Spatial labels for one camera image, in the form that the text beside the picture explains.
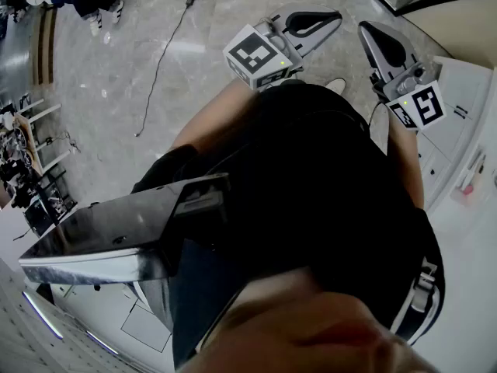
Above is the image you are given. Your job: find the brown striped wooden platform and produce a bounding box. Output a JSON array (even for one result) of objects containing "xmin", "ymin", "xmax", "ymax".
[{"xmin": 30, "ymin": 5, "xmax": 59, "ymax": 87}]

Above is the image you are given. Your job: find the black floor cable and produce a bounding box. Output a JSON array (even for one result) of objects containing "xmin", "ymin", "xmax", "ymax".
[{"xmin": 134, "ymin": 0, "xmax": 200, "ymax": 138}]

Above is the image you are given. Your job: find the person's left forearm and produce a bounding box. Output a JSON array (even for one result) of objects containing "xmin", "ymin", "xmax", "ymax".
[{"xmin": 169, "ymin": 78, "xmax": 260, "ymax": 155}]

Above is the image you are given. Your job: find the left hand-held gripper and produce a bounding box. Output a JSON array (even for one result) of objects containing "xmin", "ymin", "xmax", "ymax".
[{"xmin": 223, "ymin": 6, "xmax": 343, "ymax": 92}]

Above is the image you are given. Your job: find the person's right forearm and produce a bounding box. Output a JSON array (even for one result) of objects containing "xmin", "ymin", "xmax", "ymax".
[{"xmin": 387, "ymin": 109, "xmax": 426, "ymax": 210}]

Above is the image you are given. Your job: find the pile of dark electronics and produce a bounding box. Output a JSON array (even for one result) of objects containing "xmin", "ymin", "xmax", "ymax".
[{"xmin": 0, "ymin": 103, "xmax": 43, "ymax": 209}]

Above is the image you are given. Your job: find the person's face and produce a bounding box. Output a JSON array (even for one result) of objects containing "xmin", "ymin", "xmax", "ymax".
[{"xmin": 182, "ymin": 266, "xmax": 442, "ymax": 373}]

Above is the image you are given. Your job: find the white-legged wooden table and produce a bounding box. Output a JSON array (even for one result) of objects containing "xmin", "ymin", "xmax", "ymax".
[{"xmin": 15, "ymin": 98, "xmax": 75, "ymax": 175}]

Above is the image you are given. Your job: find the black head-mounted camera bracket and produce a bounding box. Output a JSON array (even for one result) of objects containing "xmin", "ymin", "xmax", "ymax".
[{"xmin": 18, "ymin": 172, "xmax": 230, "ymax": 329}]

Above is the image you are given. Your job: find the person's white shoe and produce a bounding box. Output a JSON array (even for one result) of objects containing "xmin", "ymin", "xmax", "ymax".
[{"xmin": 324, "ymin": 77, "xmax": 347, "ymax": 95}]

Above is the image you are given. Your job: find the person's black clothing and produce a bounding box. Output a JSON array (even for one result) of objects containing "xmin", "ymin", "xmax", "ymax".
[{"xmin": 131, "ymin": 78, "xmax": 447, "ymax": 368}]

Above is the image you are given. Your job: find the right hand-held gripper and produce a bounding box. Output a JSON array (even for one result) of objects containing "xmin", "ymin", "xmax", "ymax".
[{"xmin": 357, "ymin": 20, "xmax": 447, "ymax": 131}]

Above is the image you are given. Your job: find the black equipment rack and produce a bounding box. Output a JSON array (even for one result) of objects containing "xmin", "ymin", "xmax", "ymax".
[{"xmin": 23, "ymin": 169, "xmax": 78, "ymax": 237}]

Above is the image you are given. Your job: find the white cabinet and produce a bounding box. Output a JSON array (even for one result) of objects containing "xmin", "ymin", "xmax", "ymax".
[{"xmin": 415, "ymin": 54, "xmax": 497, "ymax": 211}]

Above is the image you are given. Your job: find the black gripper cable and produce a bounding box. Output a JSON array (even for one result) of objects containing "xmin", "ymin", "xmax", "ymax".
[{"xmin": 367, "ymin": 98, "xmax": 390, "ymax": 155}]

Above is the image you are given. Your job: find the LED light strip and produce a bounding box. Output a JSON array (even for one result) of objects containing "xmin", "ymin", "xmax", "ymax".
[
  {"xmin": 21, "ymin": 290, "xmax": 65, "ymax": 340},
  {"xmin": 84, "ymin": 329, "xmax": 120, "ymax": 356}
]

